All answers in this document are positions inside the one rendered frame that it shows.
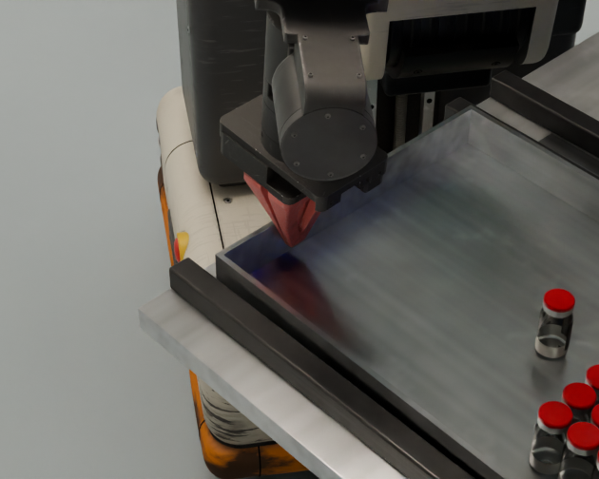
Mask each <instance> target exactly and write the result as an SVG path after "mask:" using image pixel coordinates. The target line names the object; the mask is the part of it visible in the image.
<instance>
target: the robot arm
mask: <svg viewBox="0 0 599 479"><path fill-rule="evenodd" d="M254 1H255V8H256V10H267V16H266V35H265V54H264V73H263V92H262V95H260V96H258V97H257V98H255V99H253V100H251V101H249V102H248V103H246V104H244V105H241V106H240V107H238V108H236V109H234V110H232V111H231V112H229V113H227V114H225V115H223V116H222V117H221V119H220V136H221V137H222V143H221V152H222V154H223V155H224V156H225V157H226V158H227V159H228V160H229V161H231V162H232V163H233V164H235V165H236V166H237V167H238V168H240V169H241V170H242V171H244V176H243V178H244V180H245V181H246V183H247V184H248V186H249V187H250V188H251V190H252V191H253V193H254V194H255V196H256V197H257V199H258V200H259V202H260V203H261V205H262V207H263V208H264V210H265V211H266V212H267V214H268V215H269V217H270V218H271V220H272V222H273V223H274V224H275V226H276V228H277V229H278V231H279V233H280V235H281V237H282V239H283V240H284V242H285V243H286V244H287V245H288V246H290V247H293V246H295V245H297V244H298V243H300V242H301V241H303V240H305V238H306V236H307V235H308V233H309V231H310V230H311V228H312V226H313V225H314V223H315V221H316V220H317V218H318V216H319V214H320V212H324V211H326V210H328V209H329V208H331V207H333V206H334V205H336V204H337V203H339V202H340V199H341V194H342V193H343V192H345V191H347V190H348V189H350V188H351V187H353V186H355V187H357V188H358V189H359V190H361V191H362V192H364V193H367V192H369V191H370V190H372V189H373V188H375V187H377V186H378V185H380V184H381V183H382V178H383V174H385V172H386V168H387V161H388V155H387V153H386V152H385V151H383V150H382V149H381V148H379V147H378V146H377V130H376V126H375V121H374V116H373V111H372V108H371V103H370V98H369V94H368V89H367V85H366V79H365V73H364V67H363V62H362V56H361V51H360V45H368V43H369V37H370V30H369V27H368V22H367V18H366V14H368V13H371V12H377V11H382V12H387V9H388V3H389V0H254Z"/></svg>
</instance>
